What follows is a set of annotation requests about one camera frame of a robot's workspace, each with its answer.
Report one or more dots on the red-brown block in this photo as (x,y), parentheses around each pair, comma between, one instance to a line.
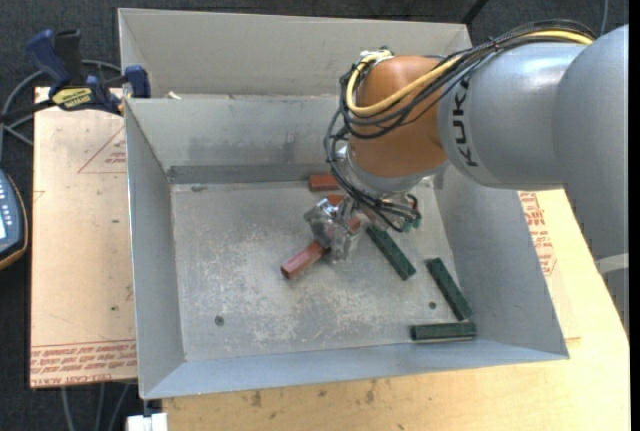
(300,265)
(321,183)

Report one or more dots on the dark green flat block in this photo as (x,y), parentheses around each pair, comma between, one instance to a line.
(443,331)
(450,289)
(391,253)

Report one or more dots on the brown cardboard board, red print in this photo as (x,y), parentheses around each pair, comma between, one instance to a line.
(80,244)

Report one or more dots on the grey metal bin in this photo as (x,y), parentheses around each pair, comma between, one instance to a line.
(240,269)

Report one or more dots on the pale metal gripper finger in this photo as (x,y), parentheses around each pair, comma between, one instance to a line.
(318,221)
(344,245)

